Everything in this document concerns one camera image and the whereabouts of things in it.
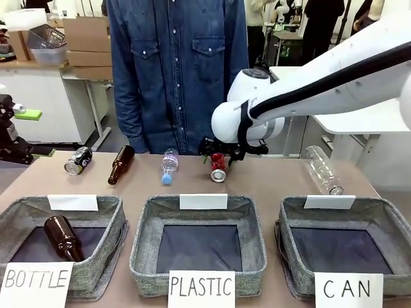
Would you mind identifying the brown glass bottle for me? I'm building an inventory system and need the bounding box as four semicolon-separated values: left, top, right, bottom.
43;215;85;262
107;144;136;186

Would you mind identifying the paper sign BOTTLE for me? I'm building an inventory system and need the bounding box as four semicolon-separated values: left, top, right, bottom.
0;261;75;308

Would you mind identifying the grey fabric basket bottle sign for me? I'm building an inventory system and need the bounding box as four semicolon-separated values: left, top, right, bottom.
0;194;130;302

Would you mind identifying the person in black clothes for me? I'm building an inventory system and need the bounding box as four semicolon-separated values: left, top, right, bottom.
301;0;345;66

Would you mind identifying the red soda can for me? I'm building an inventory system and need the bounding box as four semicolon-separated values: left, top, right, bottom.
209;153;228;183

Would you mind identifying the flat cardboard box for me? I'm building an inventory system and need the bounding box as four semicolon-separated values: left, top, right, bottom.
71;65;114;81
66;50;113;68

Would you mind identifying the large cardboard box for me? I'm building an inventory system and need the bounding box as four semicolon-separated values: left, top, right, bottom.
62;16;112;53

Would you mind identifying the large clear plastic bottle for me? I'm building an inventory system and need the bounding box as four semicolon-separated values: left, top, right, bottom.
304;145;344;196

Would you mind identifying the person in denim shirt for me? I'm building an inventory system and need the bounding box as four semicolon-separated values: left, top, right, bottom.
107;0;250;155

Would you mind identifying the paper sign PLASTIC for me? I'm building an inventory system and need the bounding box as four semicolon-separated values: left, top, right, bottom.
167;269;236;308

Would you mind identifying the person in beige top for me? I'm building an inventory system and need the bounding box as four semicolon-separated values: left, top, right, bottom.
351;0;386;37

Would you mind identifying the blank white card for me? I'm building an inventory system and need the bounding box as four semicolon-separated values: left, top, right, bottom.
179;193;229;210
47;194;100;212
303;194;356;210

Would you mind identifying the grey fabric basket plastic sign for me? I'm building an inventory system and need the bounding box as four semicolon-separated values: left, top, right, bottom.
128;193;268;298

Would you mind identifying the white foam block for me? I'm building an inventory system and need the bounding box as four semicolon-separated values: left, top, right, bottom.
5;7;48;32

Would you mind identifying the person in light top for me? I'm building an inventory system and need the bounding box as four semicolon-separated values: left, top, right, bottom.
245;0;268;67

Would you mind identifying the paper sign CAN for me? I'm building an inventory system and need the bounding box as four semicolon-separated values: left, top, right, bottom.
313;271;385;308

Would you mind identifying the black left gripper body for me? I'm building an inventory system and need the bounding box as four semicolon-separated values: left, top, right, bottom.
0;94;35;166

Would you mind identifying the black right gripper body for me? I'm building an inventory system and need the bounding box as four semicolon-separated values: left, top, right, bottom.
198;136;270;161

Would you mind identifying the white cabinet table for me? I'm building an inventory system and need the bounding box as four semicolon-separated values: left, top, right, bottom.
0;60;114;152

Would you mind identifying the clear water bottle blue cap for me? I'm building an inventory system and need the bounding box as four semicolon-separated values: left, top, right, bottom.
160;148;180;186

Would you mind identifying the grey background desk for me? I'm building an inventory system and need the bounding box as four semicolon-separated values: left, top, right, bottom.
272;29;304;67

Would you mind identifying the black tripod pole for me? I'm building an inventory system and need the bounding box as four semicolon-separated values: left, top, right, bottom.
335;0;353;47

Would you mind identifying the white desk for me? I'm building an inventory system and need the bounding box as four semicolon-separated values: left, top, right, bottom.
268;65;411;161

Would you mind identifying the small cardboard box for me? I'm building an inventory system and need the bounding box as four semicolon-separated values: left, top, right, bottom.
8;30;34;62

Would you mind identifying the black drink can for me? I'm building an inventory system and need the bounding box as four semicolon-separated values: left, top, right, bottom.
64;146;94;176

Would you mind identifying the black cable sleeve on arm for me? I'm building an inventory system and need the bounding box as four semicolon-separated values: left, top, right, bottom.
236;40;411;151

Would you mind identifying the grey fabric basket can sign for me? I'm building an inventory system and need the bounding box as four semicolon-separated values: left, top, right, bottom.
274;195;411;300

